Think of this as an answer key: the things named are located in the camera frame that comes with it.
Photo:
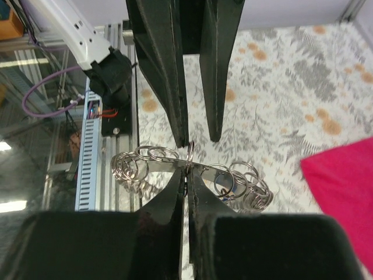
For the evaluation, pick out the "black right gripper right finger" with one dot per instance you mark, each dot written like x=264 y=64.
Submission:
x=224 y=244

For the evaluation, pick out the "pink cloth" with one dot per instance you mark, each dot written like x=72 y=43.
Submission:
x=340 y=180

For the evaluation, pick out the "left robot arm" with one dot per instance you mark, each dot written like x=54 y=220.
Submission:
x=108 y=70

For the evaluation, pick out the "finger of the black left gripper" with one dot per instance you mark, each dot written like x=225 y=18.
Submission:
x=219 y=30
x=157 y=35

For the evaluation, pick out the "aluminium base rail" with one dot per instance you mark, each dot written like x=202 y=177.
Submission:
x=94 y=188

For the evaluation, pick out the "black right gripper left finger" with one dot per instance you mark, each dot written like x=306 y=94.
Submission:
x=145 y=244

